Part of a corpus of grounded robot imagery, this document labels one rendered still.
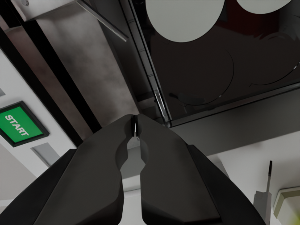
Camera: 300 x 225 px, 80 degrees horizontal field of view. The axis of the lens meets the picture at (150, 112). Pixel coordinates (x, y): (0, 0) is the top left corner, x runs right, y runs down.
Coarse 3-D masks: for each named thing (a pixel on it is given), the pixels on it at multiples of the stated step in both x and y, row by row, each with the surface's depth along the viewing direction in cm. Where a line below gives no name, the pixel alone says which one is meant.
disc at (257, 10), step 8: (240, 0) 23; (248, 0) 23; (256, 0) 23; (264, 0) 23; (272, 0) 23; (280, 0) 23; (288, 0) 23; (248, 8) 24; (256, 8) 24; (264, 8) 24; (272, 8) 24
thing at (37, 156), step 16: (0, 64) 20; (0, 80) 21; (16, 80) 21; (0, 96) 22; (16, 96) 22; (32, 96) 22; (48, 112) 23; (48, 128) 24; (32, 144) 26; (48, 144) 26; (64, 144) 26; (32, 160) 27; (48, 160) 28
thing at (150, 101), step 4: (160, 88) 37; (148, 92) 37; (136, 96) 38; (140, 96) 37; (144, 96) 37; (148, 96) 36; (152, 96) 35; (140, 100) 36; (144, 100) 35; (148, 100) 36; (152, 100) 36; (164, 100) 36; (140, 104) 36; (144, 104) 36; (148, 104) 36; (152, 104) 36; (156, 104) 36; (144, 108) 36
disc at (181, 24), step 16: (160, 0) 23; (176, 0) 23; (192, 0) 23; (208, 0) 23; (224, 0) 23; (160, 16) 23; (176, 16) 24; (192, 16) 24; (208, 16) 24; (160, 32) 24; (176, 32) 25; (192, 32) 25
